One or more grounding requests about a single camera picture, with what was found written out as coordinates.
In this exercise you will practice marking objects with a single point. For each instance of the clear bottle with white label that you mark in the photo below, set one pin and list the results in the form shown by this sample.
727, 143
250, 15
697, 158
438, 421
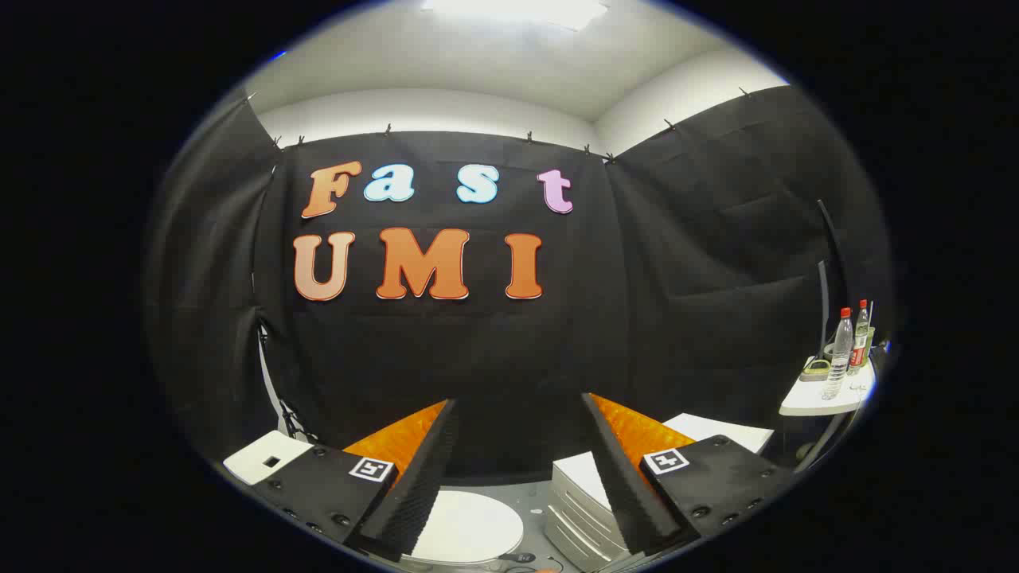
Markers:
837, 358

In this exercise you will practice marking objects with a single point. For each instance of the green tin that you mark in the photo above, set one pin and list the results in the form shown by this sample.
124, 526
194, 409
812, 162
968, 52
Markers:
815, 370

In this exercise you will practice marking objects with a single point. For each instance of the small white side table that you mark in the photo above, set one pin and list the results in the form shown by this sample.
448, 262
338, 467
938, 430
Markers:
808, 402

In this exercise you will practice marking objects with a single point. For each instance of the white stand pole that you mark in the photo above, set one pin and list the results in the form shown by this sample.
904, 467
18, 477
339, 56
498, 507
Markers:
271, 382

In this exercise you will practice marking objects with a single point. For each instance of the black backdrop cloth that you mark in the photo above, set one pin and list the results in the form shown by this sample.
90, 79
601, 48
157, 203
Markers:
478, 350

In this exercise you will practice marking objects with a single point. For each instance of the white drawer cabinet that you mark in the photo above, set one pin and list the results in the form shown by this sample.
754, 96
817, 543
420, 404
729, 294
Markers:
579, 509

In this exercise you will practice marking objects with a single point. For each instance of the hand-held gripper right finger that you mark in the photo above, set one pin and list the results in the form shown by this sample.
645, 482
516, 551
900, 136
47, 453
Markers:
621, 485

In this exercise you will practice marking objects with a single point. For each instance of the clear bottle with red label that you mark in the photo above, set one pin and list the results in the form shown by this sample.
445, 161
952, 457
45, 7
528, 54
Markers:
860, 338

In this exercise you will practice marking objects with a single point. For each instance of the ceiling light panel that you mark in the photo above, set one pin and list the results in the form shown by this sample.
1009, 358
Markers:
517, 9

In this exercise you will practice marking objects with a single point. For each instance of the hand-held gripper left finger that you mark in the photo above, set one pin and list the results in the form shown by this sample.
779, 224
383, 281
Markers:
422, 485

